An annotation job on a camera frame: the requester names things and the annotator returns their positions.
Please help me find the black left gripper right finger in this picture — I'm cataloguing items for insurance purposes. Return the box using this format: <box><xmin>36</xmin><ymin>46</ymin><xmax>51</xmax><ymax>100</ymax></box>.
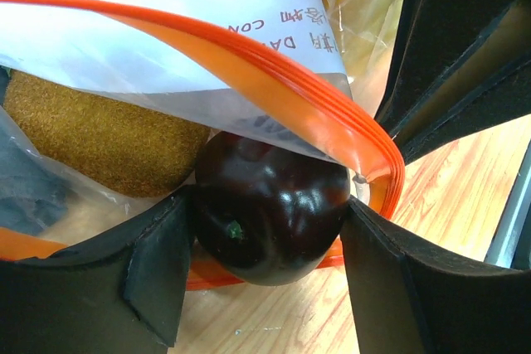
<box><xmin>340</xmin><ymin>198</ymin><xmax>530</xmax><ymax>353</ymax></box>

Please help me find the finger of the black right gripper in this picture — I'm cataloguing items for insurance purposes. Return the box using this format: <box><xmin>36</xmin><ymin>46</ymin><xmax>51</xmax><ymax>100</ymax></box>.
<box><xmin>376</xmin><ymin>0</ymin><xmax>530</xmax><ymax>163</ymax></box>

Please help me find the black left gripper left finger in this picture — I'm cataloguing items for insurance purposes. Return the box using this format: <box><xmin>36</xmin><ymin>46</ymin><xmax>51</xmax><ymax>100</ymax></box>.
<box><xmin>1</xmin><ymin>187</ymin><xmax>193</xmax><ymax>353</ymax></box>

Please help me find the orange fake fruit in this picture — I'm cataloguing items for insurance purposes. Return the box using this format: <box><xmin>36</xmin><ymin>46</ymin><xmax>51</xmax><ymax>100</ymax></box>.
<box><xmin>3</xmin><ymin>71</ymin><xmax>211</xmax><ymax>198</ymax></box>

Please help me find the dark purple fake eggplant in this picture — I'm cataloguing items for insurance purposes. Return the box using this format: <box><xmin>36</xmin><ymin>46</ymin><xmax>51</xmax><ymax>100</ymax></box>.
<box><xmin>191</xmin><ymin>132</ymin><xmax>350</xmax><ymax>286</ymax></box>

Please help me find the clear zip top bag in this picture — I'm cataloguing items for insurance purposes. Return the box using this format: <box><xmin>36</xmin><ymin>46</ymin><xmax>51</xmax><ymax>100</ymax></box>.
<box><xmin>1</xmin><ymin>0</ymin><xmax>405</xmax><ymax>288</ymax></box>

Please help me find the dark grey checked cloth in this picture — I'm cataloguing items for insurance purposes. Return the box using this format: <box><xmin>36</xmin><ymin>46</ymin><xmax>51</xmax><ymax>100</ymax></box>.
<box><xmin>1</xmin><ymin>121</ymin><xmax>66</xmax><ymax>236</ymax></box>

